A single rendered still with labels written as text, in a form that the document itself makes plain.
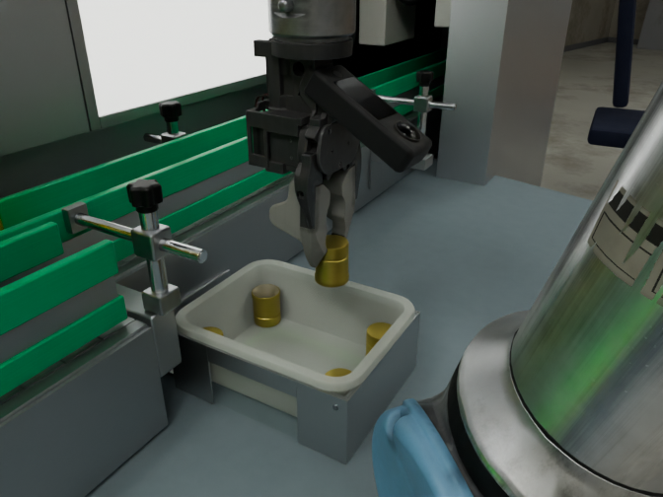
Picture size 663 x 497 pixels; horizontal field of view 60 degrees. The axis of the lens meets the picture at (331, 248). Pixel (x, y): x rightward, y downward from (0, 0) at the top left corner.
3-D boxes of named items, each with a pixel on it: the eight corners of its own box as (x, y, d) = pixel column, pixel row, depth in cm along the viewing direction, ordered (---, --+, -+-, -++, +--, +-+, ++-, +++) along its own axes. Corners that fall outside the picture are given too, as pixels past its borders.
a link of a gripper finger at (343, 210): (313, 226, 65) (304, 152, 59) (359, 239, 62) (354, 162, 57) (297, 241, 62) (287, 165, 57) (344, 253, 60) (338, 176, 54)
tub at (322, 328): (264, 311, 78) (260, 253, 74) (417, 363, 68) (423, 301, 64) (172, 385, 64) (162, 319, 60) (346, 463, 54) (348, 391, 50)
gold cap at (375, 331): (362, 353, 67) (363, 322, 65) (392, 351, 67) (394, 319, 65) (368, 373, 64) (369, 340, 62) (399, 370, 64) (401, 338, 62)
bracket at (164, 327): (122, 331, 63) (110, 276, 60) (186, 358, 59) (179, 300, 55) (96, 348, 60) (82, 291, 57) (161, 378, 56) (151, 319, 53)
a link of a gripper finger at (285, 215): (277, 254, 60) (282, 167, 57) (326, 268, 57) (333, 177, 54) (258, 262, 57) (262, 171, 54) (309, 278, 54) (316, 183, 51)
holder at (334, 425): (233, 304, 80) (228, 254, 77) (415, 367, 68) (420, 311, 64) (139, 372, 67) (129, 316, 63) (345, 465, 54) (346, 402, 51)
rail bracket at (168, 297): (98, 272, 60) (74, 159, 55) (222, 317, 53) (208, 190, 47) (74, 284, 58) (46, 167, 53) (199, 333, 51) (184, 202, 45)
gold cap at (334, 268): (354, 276, 60) (355, 239, 58) (337, 291, 57) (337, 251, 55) (326, 267, 62) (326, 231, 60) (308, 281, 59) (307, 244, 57)
